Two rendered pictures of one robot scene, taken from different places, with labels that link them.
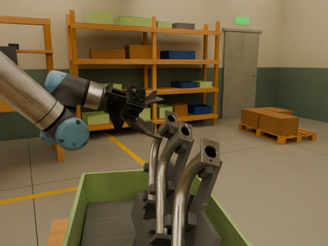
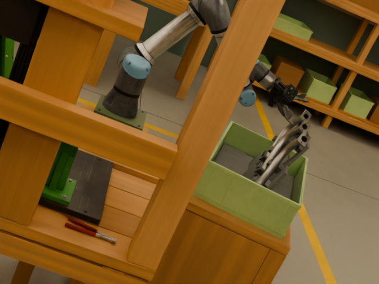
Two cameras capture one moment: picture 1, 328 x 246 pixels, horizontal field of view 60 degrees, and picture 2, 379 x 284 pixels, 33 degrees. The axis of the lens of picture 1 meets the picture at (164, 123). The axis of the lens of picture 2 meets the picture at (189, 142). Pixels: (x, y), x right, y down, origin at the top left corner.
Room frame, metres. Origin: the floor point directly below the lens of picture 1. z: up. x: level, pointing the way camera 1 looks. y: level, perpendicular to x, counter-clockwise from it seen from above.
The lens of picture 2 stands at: (-1.95, -0.30, 1.89)
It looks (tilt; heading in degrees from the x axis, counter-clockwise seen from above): 21 degrees down; 14
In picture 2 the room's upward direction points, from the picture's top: 25 degrees clockwise
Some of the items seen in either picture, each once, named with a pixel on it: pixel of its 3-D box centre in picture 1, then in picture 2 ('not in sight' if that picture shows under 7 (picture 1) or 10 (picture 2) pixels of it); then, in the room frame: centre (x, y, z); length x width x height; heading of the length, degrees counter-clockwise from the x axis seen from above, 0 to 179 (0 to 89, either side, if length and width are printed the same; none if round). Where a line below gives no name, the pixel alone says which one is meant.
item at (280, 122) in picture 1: (275, 123); not in sight; (5.35, -2.15, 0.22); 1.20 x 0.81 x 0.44; 21
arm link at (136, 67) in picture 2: not in sight; (133, 73); (0.41, 0.64, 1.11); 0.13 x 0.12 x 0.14; 32
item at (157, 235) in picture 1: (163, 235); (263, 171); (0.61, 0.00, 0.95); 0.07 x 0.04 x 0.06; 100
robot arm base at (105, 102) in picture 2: not in sight; (123, 98); (0.41, 0.64, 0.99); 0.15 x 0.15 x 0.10
